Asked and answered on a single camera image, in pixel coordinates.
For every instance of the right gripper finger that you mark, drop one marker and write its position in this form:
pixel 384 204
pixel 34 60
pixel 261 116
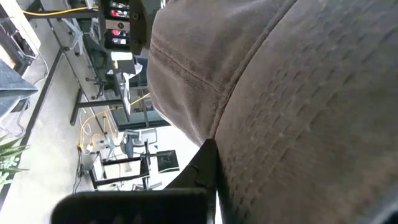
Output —
pixel 140 208

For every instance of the tan cap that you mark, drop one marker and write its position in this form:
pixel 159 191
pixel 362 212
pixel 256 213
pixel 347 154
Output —
pixel 295 109

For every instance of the black monitor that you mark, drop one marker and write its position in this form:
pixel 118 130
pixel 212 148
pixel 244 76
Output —
pixel 168 161

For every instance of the grey office chair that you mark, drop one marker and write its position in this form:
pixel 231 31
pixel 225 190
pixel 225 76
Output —
pixel 136 138

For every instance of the green succulent in black pot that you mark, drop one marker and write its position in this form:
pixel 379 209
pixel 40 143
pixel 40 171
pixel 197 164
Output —
pixel 7 161

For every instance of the equipment rack with red lights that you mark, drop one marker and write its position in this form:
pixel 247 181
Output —
pixel 116 25

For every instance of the black desk frame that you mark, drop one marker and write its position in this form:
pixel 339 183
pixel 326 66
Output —
pixel 99 103
pixel 124 160

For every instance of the black metal bracket plate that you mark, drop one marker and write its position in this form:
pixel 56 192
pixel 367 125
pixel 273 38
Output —
pixel 144 25

